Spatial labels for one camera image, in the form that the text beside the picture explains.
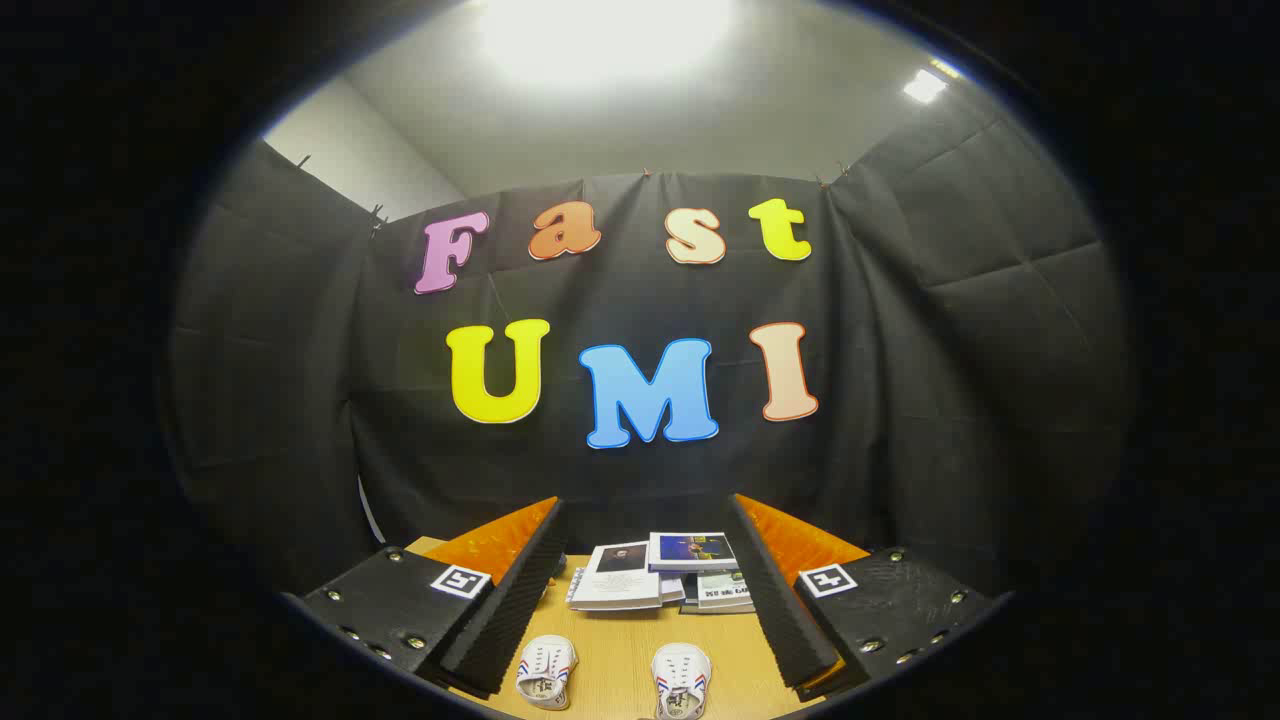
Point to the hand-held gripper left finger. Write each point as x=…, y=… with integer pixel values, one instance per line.
x=515, y=610

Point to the teal cover book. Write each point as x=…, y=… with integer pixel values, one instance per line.
x=725, y=590

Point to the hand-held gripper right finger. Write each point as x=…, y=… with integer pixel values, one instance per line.
x=775, y=610

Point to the ceiling light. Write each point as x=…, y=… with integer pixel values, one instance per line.
x=924, y=86

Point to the white book with portrait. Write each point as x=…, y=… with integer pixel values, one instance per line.
x=620, y=585

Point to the white canvas shoe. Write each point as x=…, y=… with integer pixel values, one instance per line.
x=546, y=668
x=682, y=680

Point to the patterned grey book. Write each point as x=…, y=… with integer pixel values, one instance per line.
x=574, y=592

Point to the blue cover book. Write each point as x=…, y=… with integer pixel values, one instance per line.
x=690, y=550

